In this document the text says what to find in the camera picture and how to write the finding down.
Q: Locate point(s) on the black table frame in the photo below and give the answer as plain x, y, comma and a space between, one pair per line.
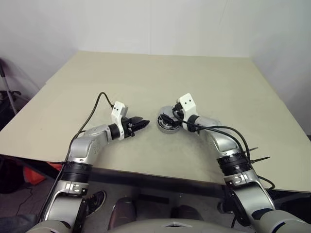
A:
145, 184

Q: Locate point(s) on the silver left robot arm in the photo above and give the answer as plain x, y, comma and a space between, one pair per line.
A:
82, 148

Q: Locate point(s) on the silver hinged motor lid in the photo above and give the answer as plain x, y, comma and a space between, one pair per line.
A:
165, 110

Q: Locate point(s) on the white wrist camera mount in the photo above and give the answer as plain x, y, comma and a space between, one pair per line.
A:
187, 103
117, 109

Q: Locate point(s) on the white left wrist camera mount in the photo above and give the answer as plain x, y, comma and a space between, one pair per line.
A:
117, 109

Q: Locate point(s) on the grey robot torso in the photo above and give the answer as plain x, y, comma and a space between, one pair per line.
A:
145, 226

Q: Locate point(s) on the grey tripod stand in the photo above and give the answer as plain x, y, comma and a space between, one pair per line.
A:
7, 88

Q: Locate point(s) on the dark rounded shape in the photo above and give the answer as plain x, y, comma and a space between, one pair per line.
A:
124, 211

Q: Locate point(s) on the orange object under table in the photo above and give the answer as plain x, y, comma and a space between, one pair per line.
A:
34, 176

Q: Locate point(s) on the black spoked rotor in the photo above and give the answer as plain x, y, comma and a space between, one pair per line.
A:
170, 126

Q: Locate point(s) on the black shoe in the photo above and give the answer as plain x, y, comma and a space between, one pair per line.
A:
98, 197

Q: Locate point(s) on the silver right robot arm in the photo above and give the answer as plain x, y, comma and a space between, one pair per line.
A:
226, 143

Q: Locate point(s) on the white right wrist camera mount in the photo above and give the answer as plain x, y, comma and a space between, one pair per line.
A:
187, 103

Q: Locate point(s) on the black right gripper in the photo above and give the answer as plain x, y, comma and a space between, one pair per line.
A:
180, 115

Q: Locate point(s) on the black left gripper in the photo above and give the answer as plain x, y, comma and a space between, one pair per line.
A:
128, 127

